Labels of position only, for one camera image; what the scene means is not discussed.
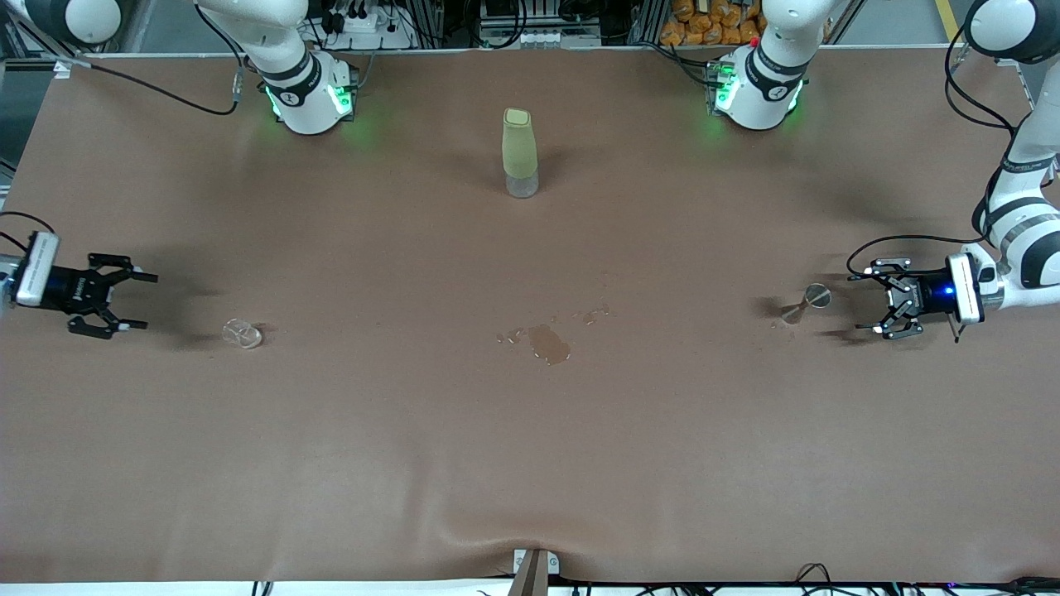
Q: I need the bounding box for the steel double jigger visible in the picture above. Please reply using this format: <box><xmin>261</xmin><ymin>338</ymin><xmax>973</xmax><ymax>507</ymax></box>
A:
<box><xmin>778</xmin><ymin>284</ymin><xmax>832</xmax><ymax>326</ymax></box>

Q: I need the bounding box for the clear glass measuring beaker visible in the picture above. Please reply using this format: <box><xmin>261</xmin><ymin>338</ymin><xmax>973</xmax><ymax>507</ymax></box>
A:
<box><xmin>222</xmin><ymin>318</ymin><xmax>264</xmax><ymax>350</ymax></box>

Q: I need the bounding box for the rack with bread buns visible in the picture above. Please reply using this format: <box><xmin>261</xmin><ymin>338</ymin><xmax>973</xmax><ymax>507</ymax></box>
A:
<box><xmin>659</xmin><ymin>0</ymin><xmax>767</xmax><ymax>47</ymax></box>

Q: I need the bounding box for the white power strip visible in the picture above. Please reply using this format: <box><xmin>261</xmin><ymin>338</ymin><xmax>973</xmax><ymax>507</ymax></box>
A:
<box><xmin>319</xmin><ymin>0</ymin><xmax>412</xmax><ymax>50</ymax></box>

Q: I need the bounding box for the spilled liquid puddle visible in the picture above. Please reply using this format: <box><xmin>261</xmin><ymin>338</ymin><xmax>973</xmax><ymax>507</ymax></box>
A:
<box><xmin>495</xmin><ymin>306</ymin><xmax>612</xmax><ymax>367</ymax></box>

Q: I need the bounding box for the bottle with green sleeve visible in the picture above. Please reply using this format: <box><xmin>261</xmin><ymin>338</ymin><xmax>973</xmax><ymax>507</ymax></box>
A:
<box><xmin>502</xmin><ymin>108</ymin><xmax>540</xmax><ymax>199</ymax></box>

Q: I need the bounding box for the brown table mat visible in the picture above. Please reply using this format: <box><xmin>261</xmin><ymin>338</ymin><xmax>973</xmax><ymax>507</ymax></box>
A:
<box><xmin>0</xmin><ymin>46</ymin><xmax>1060</xmax><ymax>584</ymax></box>

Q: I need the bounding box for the grey electrical box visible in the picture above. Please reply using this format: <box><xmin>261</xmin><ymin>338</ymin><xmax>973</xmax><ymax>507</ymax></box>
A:
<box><xmin>479</xmin><ymin>0</ymin><xmax>603</xmax><ymax>49</ymax></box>

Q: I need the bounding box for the aluminium cell frame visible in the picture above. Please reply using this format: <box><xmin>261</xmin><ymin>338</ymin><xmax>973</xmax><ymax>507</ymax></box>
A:
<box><xmin>0</xmin><ymin>0</ymin><xmax>1060</xmax><ymax>107</ymax></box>

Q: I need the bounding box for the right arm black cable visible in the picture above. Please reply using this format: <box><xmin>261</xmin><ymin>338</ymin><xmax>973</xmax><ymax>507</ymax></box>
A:
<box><xmin>0</xmin><ymin>0</ymin><xmax>247</xmax><ymax>249</ymax></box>

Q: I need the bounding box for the black cable bundle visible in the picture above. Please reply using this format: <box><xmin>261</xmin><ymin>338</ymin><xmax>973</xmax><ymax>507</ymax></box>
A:
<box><xmin>571</xmin><ymin>563</ymin><xmax>1060</xmax><ymax>596</ymax></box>

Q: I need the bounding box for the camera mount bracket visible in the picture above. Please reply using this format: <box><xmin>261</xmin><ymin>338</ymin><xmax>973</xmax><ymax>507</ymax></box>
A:
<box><xmin>507</xmin><ymin>548</ymin><xmax>561</xmax><ymax>596</ymax></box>

